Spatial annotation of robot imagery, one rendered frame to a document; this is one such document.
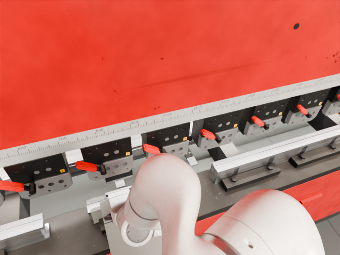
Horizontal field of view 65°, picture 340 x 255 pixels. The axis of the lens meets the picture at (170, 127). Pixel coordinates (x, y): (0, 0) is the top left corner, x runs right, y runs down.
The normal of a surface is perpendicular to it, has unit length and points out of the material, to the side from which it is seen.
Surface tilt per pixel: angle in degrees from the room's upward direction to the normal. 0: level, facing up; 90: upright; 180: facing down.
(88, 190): 0
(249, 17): 90
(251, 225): 6
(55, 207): 0
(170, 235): 64
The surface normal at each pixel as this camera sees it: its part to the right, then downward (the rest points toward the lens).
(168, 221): -0.89, -0.29
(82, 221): 0.04, -0.71
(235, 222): -0.30, -0.89
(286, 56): 0.36, 0.66
